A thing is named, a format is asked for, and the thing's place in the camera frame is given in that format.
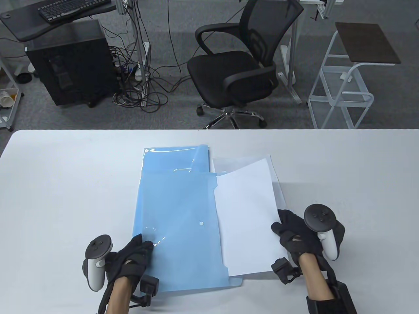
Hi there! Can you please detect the person's right hand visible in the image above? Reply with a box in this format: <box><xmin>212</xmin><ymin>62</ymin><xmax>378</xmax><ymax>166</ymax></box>
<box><xmin>271</xmin><ymin>209</ymin><xmax>346</xmax><ymax>267</ymax></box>

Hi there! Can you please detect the person's left hand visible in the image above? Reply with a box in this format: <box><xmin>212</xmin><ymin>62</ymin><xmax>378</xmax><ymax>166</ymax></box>
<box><xmin>105</xmin><ymin>234</ymin><xmax>154</xmax><ymax>280</ymax></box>

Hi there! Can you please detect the blue plastic snap folder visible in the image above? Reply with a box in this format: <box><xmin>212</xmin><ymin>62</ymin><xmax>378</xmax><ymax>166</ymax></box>
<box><xmin>143</xmin><ymin>144</ymin><xmax>210</xmax><ymax>174</ymax></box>
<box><xmin>132</xmin><ymin>172</ymin><xmax>244</xmax><ymax>292</ymax></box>

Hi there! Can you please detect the person's right forearm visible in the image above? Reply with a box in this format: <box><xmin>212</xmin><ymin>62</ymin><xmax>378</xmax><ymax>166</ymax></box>
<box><xmin>300</xmin><ymin>253</ymin><xmax>336</xmax><ymax>301</ymax></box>

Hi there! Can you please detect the person's left forearm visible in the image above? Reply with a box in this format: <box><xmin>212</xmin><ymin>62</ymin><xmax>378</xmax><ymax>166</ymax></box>
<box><xmin>106</xmin><ymin>276</ymin><xmax>131</xmax><ymax>314</ymax></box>

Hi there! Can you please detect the grey and white handheld controller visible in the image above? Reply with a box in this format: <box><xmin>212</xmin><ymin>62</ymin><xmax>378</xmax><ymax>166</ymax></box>
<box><xmin>82</xmin><ymin>235</ymin><xmax>114</xmax><ymax>291</ymax></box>
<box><xmin>304</xmin><ymin>204</ymin><xmax>338</xmax><ymax>261</ymax></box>

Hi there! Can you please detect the black mesh office chair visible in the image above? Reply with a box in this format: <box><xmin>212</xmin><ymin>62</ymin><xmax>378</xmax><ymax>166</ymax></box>
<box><xmin>187</xmin><ymin>0</ymin><xmax>304</xmax><ymax>129</ymax></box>

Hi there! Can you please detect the white metal trolley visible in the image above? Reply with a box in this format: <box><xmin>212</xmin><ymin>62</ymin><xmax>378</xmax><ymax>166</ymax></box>
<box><xmin>0</xmin><ymin>56</ymin><xmax>25</xmax><ymax>132</ymax></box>

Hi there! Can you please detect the black computer tower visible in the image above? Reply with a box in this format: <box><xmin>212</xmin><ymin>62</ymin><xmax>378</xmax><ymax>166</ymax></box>
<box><xmin>26</xmin><ymin>19</ymin><xmax>119</xmax><ymax>108</ymax></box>

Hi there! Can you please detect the white side table brown top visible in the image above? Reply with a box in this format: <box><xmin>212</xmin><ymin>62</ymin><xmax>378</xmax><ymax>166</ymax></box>
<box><xmin>307</xmin><ymin>22</ymin><xmax>402</xmax><ymax>130</ymax></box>

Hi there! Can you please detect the silver aluminium desk leg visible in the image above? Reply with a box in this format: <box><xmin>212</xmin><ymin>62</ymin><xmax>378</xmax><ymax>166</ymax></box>
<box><xmin>115</xmin><ymin>0</ymin><xmax>150</xmax><ymax>107</ymax></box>

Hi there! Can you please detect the black curved desk top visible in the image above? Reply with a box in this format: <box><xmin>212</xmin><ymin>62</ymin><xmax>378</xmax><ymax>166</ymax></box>
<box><xmin>0</xmin><ymin>0</ymin><xmax>117</xmax><ymax>42</ymax></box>

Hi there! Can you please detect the black keyboard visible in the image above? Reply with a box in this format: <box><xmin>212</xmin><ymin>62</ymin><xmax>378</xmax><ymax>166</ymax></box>
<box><xmin>38</xmin><ymin>0</ymin><xmax>112</xmax><ymax>24</ymax></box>

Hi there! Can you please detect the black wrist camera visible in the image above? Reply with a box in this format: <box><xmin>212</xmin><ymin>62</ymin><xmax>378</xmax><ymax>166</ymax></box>
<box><xmin>271</xmin><ymin>258</ymin><xmax>301</xmax><ymax>284</ymax></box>
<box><xmin>130</xmin><ymin>276</ymin><xmax>160</xmax><ymax>307</ymax></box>

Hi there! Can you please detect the black wrist box with strap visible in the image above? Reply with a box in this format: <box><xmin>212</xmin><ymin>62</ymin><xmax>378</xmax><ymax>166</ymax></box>
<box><xmin>307</xmin><ymin>281</ymin><xmax>357</xmax><ymax>314</ymax></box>

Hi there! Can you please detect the tangle of black cables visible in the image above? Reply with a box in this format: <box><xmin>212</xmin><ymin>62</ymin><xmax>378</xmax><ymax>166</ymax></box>
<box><xmin>103</xmin><ymin>0</ymin><xmax>197</xmax><ymax>113</ymax></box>

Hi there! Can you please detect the white desk frame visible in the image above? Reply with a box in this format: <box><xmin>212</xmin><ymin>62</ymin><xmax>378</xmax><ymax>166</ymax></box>
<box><xmin>278</xmin><ymin>0</ymin><xmax>345</xmax><ymax>105</ymax></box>

